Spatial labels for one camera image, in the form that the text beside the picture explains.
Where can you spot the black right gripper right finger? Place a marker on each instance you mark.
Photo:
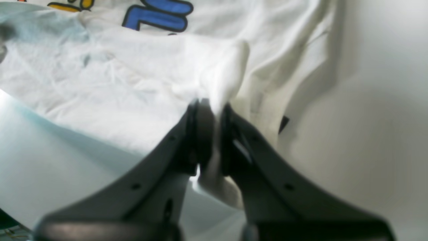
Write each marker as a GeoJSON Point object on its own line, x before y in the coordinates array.
{"type": "Point", "coordinates": [280, 204]}

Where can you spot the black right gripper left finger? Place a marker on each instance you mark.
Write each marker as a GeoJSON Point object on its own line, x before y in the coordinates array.
{"type": "Point", "coordinates": [144, 204]}

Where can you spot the white printed T-shirt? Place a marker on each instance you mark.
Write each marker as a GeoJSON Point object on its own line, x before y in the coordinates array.
{"type": "Point", "coordinates": [124, 71]}

